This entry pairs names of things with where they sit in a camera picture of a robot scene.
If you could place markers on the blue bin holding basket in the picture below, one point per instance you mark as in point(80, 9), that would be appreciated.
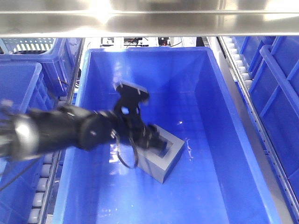
point(58, 64)

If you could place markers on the light blue plastic basket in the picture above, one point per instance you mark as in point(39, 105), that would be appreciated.
point(26, 45)

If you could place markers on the steel roller shelf frame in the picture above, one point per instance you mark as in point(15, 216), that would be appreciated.
point(147, 18)

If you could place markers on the gray hollow square base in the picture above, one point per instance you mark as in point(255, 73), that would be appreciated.
point(159, 163)

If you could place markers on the blue bin at right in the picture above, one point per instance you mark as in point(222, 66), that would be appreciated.
point(275, 95)

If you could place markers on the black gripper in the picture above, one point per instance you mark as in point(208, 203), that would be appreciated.
point(132, 130)

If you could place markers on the large blue target bin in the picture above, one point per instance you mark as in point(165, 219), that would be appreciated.
point(217, 179)

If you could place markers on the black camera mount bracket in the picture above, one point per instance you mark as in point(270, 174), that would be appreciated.
point(131, 95)

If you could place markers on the blue bin at left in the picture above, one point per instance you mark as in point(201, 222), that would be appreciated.
point(22, 88)

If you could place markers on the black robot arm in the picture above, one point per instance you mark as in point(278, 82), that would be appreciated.
point(72, 126)

